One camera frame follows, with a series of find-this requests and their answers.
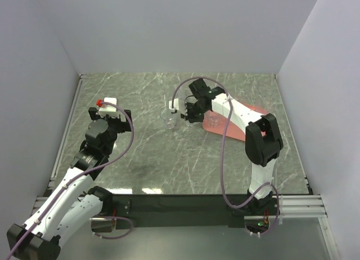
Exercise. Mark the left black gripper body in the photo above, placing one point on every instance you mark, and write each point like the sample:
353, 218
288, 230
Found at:
116, 125

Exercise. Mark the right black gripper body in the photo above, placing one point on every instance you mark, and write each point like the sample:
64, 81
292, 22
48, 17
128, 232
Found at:
194, 112

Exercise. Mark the clear square glass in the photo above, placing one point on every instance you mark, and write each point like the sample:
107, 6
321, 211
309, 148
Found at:
211, 119

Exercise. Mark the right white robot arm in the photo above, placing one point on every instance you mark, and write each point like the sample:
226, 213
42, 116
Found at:
263, 141

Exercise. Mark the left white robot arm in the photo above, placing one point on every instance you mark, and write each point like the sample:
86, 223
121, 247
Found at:
73, 201

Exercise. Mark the pink plastic tray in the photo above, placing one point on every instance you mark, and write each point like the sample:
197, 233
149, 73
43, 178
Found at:
241, 115

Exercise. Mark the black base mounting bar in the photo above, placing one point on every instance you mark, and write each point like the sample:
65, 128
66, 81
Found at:
159, 210

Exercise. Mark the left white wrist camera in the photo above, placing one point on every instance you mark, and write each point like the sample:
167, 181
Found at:
105, 107

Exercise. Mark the aluminium rail frame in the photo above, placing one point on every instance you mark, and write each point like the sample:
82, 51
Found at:
45, 114

